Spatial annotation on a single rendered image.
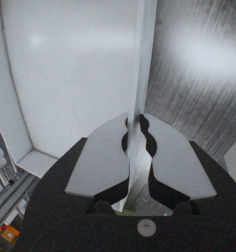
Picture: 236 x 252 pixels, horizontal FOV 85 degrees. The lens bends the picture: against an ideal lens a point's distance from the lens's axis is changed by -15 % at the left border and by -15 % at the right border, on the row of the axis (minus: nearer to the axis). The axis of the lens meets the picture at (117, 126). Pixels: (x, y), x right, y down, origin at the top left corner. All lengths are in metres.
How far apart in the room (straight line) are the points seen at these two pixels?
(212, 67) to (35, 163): 0.34
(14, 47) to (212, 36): 0.29
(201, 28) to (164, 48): 0.07
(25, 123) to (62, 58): 0.15
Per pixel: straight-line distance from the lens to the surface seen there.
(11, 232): 4.98
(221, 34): 0.28
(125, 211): 0.59
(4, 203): 0.60
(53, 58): 0.19
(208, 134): 0.33
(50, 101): 0.21
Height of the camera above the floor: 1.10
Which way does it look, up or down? 54 degrees down
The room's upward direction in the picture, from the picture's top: 150 degrees counter-clockwise
